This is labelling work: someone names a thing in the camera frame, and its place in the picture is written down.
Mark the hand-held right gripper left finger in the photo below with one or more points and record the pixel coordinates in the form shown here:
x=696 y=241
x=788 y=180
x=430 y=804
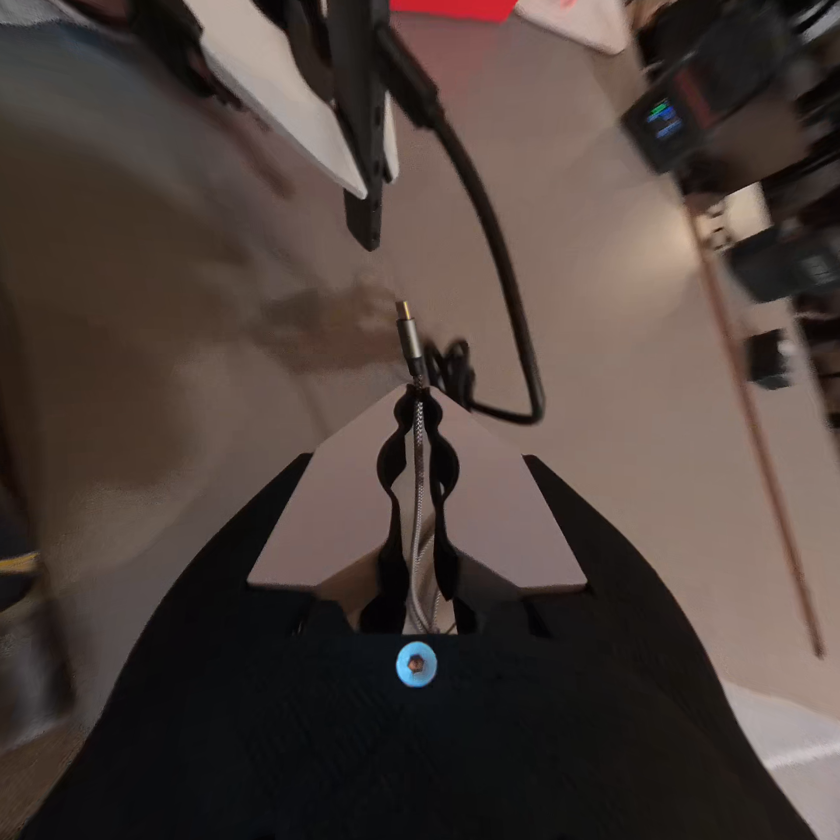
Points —
x=328 y=525

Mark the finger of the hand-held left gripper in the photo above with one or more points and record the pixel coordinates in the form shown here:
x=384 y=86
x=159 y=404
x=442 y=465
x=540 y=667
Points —
x=392 y=144
x=282 y=72

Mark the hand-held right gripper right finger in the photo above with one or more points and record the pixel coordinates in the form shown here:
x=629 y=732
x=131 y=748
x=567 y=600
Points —
x=505 y=525

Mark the brown wooden strip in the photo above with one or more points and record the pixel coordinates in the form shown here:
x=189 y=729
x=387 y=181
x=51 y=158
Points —
x=762 y=459

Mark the black power station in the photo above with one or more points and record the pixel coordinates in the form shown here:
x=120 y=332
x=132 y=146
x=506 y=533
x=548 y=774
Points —
x=663 y=121

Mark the small black battery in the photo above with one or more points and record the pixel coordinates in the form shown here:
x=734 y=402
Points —
x=769 y=361

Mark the black and gold patterned cloth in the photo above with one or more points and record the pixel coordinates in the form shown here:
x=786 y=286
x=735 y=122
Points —
x=16 y=564

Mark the black box device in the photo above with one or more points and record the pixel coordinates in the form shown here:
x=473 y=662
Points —
x=787 y=266

